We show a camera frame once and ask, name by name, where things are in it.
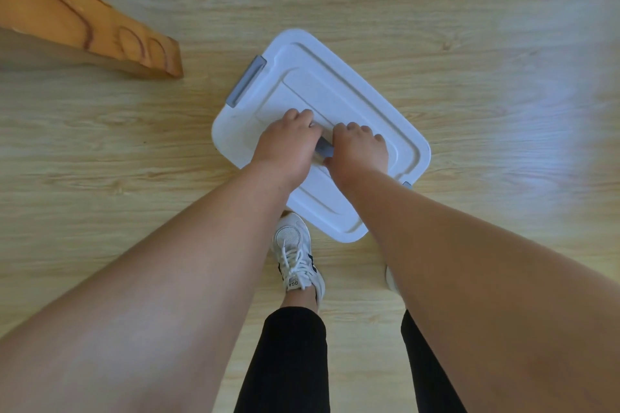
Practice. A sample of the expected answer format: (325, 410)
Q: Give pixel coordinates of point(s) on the person's right hand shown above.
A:
(361, 151)

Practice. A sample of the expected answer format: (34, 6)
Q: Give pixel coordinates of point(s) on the person's left hand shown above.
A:
(286, 146)

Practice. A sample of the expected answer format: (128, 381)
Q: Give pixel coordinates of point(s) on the large white storage box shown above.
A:
(310, 78)

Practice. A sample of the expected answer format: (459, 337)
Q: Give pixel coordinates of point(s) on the person's right forearm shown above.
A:
(484, 291)

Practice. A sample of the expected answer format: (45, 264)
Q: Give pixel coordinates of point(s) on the person's left forearm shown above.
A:
(169, 301)

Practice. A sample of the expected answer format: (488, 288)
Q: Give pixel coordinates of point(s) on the person's left white shoe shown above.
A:
(295, 253)

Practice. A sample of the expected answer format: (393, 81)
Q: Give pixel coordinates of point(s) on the person's white shoe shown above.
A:
(391, 281)
(295, 253)

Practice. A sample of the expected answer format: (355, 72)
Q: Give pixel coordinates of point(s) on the person's right white shoe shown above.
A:
(391, 281)

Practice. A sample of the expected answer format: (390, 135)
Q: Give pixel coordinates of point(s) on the person's left leg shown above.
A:
(286, 364)

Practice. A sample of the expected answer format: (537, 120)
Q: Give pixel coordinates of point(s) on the person's leg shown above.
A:
(286, 364)
(428, 379)

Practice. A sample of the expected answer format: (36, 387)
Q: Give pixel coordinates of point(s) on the person's right leg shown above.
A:
(428, 379)

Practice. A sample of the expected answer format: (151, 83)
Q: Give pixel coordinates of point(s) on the carved wooden furniture piece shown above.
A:
(58, 16)

